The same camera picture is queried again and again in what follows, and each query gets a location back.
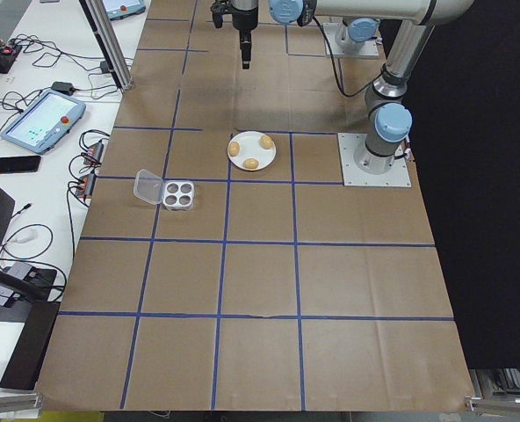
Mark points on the brown egg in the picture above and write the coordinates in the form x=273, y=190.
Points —
x=251, y=164
x=234, y=149
x=266, y=141

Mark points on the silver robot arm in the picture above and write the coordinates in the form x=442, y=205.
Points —
x=383, y=145
x=361, y=30

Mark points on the white round plate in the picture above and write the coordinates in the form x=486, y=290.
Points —
x=251, y=149

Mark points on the clear plastic egg box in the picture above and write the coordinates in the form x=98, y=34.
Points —
x=148, y=186

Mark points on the blue grey teach pendant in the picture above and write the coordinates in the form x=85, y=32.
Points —
x=124, y=8
x=40, y=118

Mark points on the black power adapter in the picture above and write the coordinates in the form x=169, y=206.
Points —
x=105, y=67
x=63, y=87

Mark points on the black smartphone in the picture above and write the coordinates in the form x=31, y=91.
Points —
x=17, y=164

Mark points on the grey hub box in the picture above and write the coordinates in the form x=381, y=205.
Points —
x=3, y=298
x=20, y=271

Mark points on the black monitor stand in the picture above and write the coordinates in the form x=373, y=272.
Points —
x=40, y=303

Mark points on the black flat panel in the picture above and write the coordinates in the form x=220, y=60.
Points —
x=29, y=347

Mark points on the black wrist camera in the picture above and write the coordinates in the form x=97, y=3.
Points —
x=219, y=13

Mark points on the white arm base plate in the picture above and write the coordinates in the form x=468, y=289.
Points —
x=352, y=176
x=330, y=49

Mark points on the aluminium upright post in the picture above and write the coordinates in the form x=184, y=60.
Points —
x=116, y=53

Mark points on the black red-switch power strip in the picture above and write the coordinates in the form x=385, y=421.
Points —
x=12, y=50

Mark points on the black frame cover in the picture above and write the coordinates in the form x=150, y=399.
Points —
x=484, y=176

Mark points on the aluminium table corner rail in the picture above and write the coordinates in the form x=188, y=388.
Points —
x=501, y=403
x=9, y=404

